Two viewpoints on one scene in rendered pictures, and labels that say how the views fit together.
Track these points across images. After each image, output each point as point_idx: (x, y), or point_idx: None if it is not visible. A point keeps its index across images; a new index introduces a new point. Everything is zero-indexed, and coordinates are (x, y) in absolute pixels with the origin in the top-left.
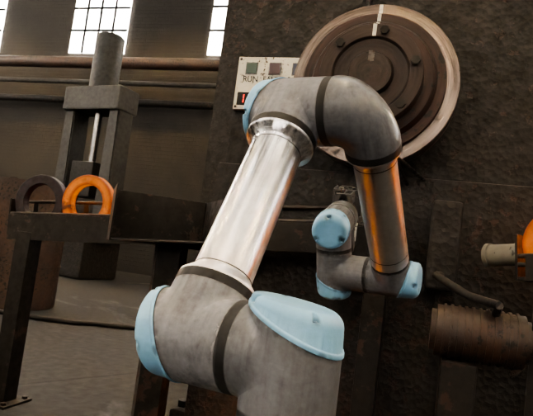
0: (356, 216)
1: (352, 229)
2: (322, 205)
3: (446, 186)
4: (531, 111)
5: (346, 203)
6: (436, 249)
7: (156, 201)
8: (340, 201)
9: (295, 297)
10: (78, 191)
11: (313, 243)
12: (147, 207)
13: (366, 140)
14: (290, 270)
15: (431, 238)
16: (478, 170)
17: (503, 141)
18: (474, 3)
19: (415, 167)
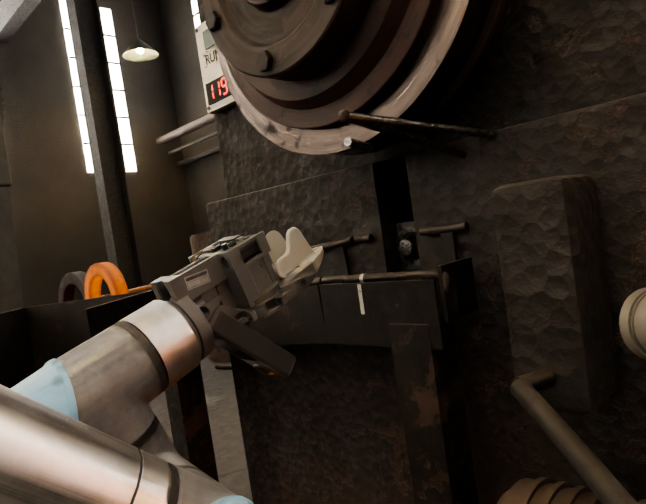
0: (178, 338)
1: (151, 382)
2: (336, 238)
3: (548, 132)
4: None
5: (149, 311)
6: (521, 313)
7: (82, 309)
8: (141, 308)
9: (341, 406)
10: (97, 285)
11: (306, 327)
12: (72, 321)
13: None
14: (322, 360)
15: (504, 285)
16: (639, 59)
17: None
18: None
19: (488, 108)
